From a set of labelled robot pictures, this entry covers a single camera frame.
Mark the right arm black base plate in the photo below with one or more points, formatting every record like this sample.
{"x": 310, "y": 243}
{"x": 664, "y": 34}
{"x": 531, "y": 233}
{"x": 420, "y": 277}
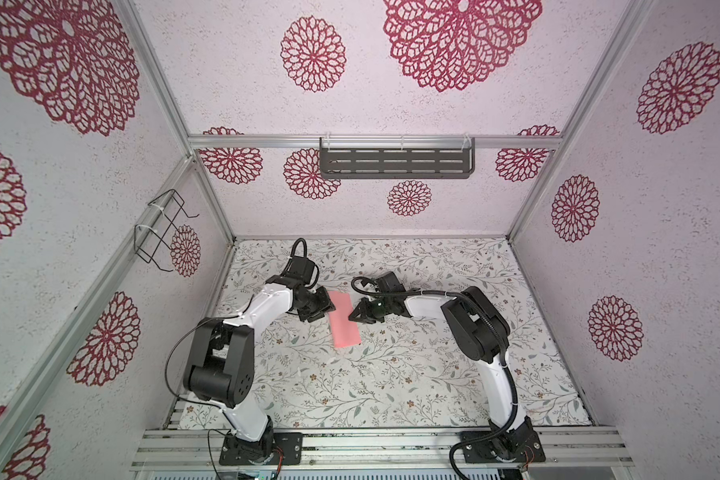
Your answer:
{"x": 519, "y": 446}

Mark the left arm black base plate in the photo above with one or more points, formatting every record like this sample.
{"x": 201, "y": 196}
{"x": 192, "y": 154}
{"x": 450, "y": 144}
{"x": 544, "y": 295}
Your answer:
{"x": 272, "y": 449}

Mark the pink square paper sheet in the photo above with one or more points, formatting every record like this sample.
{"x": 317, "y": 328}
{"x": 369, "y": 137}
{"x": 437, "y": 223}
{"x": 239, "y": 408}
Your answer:
{"x": 345, "y": 333}

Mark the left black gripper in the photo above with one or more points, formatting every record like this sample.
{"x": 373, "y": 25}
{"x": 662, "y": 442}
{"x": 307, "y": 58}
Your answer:
{"x": 326, "y": 304}

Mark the black wire wall rack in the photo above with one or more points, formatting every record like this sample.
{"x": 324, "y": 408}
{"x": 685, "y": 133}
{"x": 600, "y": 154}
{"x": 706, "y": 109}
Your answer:
{"x": 168, "y": 242}

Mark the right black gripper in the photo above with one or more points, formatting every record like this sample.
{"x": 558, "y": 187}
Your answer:
{"x": 362, "y": 309}

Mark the dark grey slotted wall shelf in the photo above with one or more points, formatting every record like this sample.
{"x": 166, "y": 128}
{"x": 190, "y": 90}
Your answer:
{"x": 401, "y": 163}

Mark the aluminium front rail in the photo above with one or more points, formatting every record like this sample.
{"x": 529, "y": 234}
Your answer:
{"x": 379, "y": 448}

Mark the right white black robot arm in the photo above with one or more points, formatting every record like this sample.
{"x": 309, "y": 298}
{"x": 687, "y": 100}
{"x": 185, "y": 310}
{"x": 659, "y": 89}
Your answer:
{"x": 482, "y": 335}

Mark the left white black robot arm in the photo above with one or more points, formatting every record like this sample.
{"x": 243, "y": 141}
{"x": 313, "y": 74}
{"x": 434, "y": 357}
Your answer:
{"x": 220, "y": 369}

